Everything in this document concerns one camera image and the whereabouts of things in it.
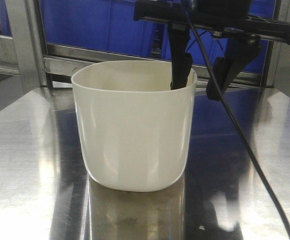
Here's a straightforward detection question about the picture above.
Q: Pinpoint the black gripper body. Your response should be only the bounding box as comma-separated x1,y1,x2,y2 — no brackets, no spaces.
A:
133,0,290,45

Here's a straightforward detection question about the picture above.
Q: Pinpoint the blue crate behind right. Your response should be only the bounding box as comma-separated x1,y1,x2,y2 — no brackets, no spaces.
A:
159,14,273,74

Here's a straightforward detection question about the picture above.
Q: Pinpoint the blue crate behind left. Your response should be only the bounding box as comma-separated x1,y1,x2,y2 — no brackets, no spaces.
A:
40,0,157,57

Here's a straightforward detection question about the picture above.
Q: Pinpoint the blue crate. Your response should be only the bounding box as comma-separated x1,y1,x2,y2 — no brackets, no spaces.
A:
159,14,273,74
40,0,157,57

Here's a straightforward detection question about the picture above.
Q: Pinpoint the black cable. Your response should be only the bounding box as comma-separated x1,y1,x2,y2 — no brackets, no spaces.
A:
181,0,290,240

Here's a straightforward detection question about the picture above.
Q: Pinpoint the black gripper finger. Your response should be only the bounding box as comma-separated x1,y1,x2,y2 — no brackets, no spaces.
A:
206,35,262,101
168,24,192,90

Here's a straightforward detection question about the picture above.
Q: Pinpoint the stainless steel shelf frame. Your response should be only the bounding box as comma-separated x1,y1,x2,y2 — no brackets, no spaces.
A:
0,0,290,94

